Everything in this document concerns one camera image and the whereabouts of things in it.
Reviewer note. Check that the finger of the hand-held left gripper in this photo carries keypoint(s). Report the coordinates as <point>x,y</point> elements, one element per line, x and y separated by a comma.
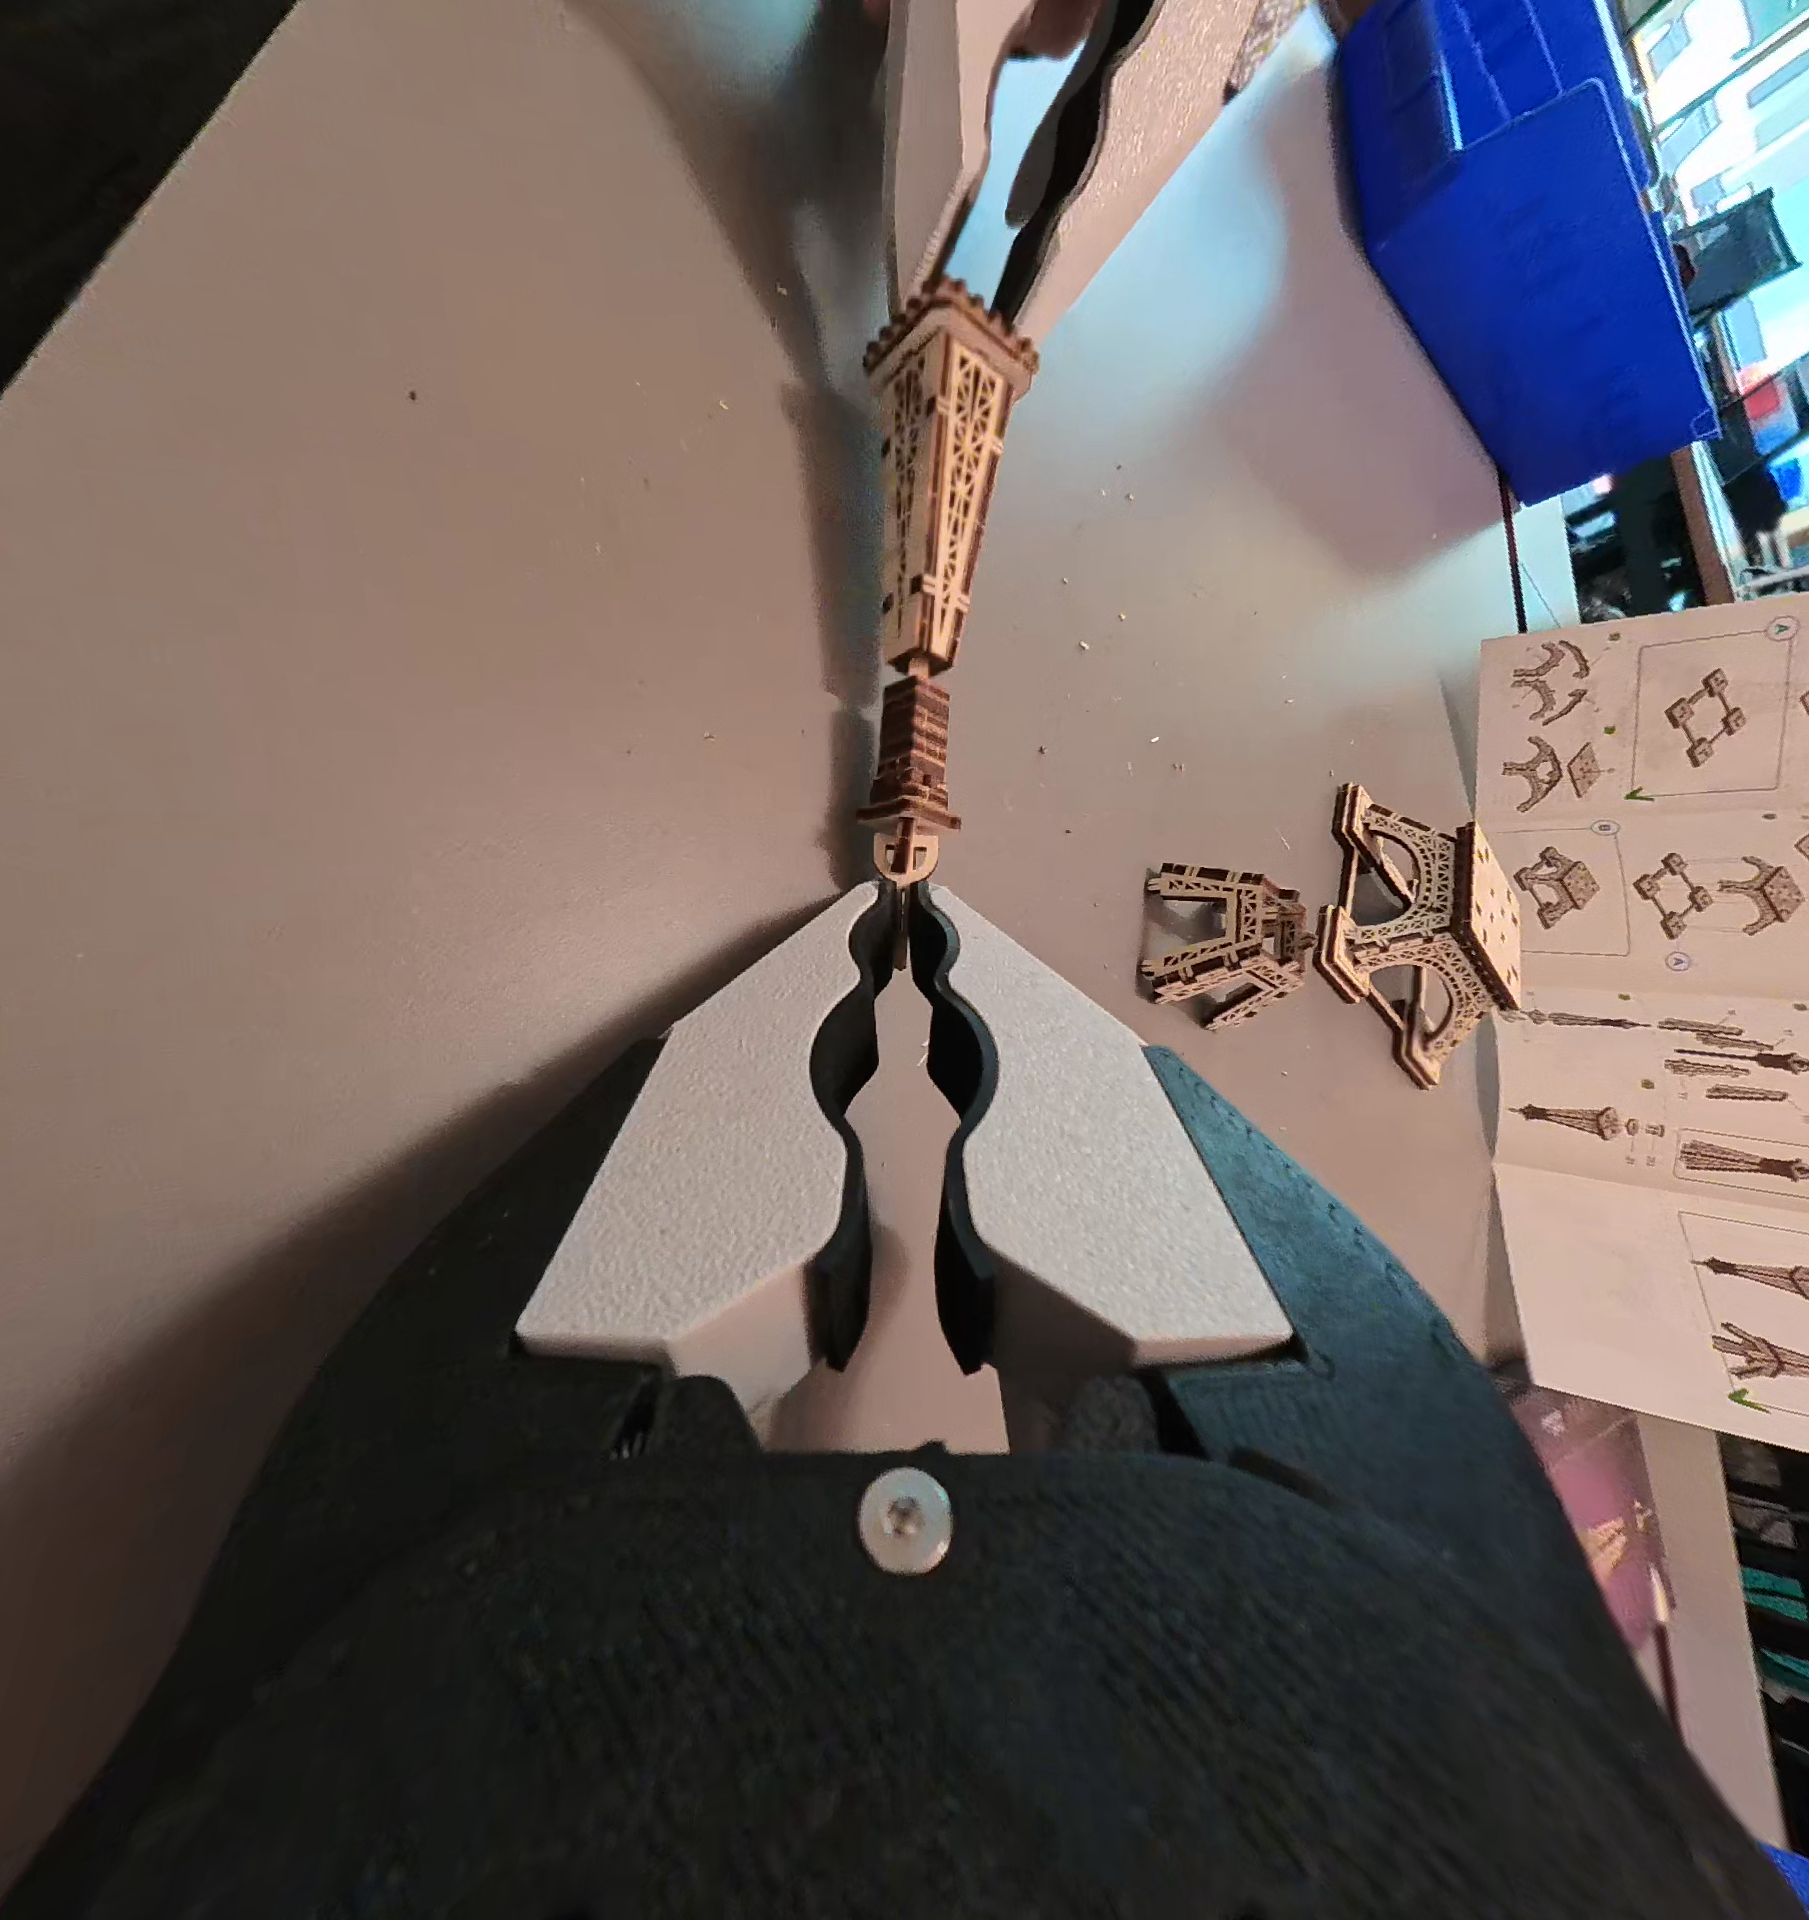
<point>1160,89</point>
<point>934,119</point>

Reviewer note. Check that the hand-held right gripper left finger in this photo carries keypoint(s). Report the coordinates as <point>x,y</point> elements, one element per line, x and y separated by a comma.
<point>695,1199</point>

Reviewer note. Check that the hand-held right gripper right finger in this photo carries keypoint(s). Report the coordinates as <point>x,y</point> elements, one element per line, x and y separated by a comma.
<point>1113,1199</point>

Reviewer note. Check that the wooden tower spire section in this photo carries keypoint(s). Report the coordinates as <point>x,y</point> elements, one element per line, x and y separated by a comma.
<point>942,451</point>

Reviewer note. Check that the person's left hand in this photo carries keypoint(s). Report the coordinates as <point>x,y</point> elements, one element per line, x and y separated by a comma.
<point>1055,23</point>

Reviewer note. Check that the wooden tower arched base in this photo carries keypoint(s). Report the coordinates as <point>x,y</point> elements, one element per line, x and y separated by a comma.
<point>1422,900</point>

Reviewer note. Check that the purple puzzle box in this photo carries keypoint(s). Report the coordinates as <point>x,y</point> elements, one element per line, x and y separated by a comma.
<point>1594,1515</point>

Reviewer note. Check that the white assembly instruction sheet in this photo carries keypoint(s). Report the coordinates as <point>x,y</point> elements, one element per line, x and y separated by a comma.
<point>1669,930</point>

